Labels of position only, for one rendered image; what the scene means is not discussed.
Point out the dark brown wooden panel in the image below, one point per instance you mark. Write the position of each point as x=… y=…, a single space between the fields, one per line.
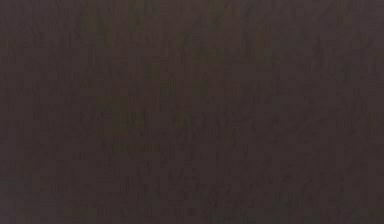
x=192 y=112

